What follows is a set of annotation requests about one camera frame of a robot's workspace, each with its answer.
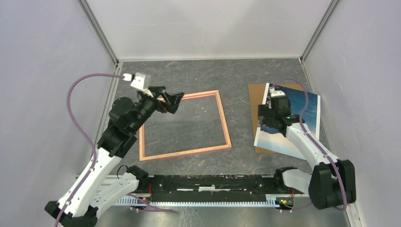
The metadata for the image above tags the blue sea photo print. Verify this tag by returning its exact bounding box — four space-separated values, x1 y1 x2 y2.
253 83 321 160

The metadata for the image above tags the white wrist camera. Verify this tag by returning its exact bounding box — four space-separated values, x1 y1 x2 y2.
269 87 286 98
122 72 154 97

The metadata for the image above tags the white slotted cable duct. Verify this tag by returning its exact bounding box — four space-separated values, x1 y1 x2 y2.
112 195 294 209

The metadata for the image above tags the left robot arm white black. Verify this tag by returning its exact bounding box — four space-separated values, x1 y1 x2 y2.
44 86 184 227

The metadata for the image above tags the pink wooden picture frame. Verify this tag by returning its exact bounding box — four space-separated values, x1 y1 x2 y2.
139 90 232 161

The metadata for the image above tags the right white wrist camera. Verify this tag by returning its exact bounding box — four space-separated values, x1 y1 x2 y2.
269 87 286 98

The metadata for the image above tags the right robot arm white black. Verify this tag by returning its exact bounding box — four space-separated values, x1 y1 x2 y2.
258 95 357 210

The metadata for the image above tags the aluminium rail frame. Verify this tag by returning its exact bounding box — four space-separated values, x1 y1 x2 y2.
67 0 124 227

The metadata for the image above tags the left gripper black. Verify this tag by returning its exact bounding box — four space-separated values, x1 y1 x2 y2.
131 86 185 132

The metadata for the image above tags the brown cardboard backing board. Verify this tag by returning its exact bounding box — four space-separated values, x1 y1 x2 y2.
248 83 303 154

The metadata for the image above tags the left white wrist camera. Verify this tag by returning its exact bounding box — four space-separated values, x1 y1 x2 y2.
122 72 154 97

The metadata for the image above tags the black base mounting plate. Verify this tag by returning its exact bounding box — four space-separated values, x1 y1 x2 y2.
133 175 301 203

